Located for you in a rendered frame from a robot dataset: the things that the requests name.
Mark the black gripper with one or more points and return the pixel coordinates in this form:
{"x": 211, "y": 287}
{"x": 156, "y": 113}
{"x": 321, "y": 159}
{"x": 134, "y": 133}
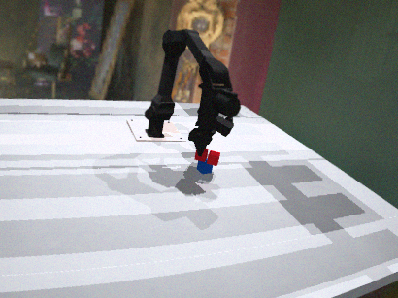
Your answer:
{"x": 201, "y": 136}

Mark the blue cube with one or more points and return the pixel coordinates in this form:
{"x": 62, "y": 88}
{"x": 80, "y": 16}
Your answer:
{"x": 204, "y": 168}

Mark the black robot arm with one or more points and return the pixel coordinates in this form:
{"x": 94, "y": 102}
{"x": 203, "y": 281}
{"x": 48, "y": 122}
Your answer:
{"x": 216, "y": 86}

